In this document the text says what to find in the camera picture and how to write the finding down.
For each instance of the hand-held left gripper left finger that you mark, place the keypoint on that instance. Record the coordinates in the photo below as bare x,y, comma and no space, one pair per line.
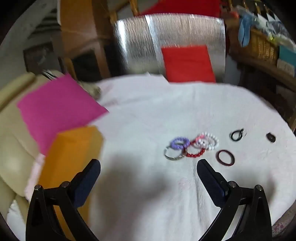
86,183

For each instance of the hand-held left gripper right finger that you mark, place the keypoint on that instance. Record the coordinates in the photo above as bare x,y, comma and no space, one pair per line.
211,183

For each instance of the dark red bangle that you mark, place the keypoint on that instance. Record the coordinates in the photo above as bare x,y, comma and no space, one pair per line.
218,160

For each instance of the orange paper sheet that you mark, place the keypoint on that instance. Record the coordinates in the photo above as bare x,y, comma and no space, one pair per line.
69,150

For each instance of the silver bangle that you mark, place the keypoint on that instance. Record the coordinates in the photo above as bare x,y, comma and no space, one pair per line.
171,158

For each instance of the pink paper sheet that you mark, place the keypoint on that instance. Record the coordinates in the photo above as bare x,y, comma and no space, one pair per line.
57,109

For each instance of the floral pink cloth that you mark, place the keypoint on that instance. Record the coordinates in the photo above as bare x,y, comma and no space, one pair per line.
283,224

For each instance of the white towel cloth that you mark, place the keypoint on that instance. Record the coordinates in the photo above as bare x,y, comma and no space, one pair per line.
143,120

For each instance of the red cushion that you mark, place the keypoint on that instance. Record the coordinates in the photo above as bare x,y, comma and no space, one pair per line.
187,64

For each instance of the wooden shelf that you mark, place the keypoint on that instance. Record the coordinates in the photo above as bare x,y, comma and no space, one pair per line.
259,66

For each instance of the wicker basket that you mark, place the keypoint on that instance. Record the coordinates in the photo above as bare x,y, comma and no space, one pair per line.
261,46

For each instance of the silver foil panel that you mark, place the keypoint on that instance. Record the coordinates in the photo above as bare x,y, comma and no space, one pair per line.
136,46

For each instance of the teal box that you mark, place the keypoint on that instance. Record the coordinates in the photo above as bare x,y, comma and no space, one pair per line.
286,55

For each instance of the brown wooden cabinet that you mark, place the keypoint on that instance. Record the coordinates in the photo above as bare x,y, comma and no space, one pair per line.
78,30

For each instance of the blue ribbon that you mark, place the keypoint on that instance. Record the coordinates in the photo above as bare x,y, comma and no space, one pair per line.
245,30

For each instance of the clear plastic bag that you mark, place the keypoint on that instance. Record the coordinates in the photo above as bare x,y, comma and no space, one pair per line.
281,32

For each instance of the large red cloth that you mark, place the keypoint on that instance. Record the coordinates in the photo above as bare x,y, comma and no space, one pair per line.
185,7

